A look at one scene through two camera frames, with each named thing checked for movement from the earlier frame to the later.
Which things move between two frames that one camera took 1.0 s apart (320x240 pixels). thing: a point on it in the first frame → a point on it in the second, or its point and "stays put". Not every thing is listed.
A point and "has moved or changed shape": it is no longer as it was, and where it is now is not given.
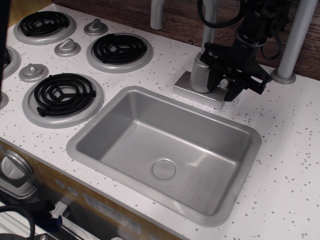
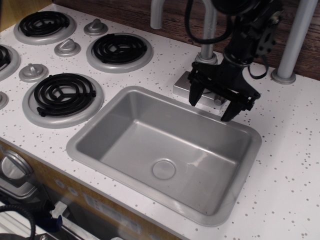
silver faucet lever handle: (223, 84) has moved or changed shape
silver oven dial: (14, 166) stays put
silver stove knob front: (33, 73) stays put
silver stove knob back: (95, 28) stays put
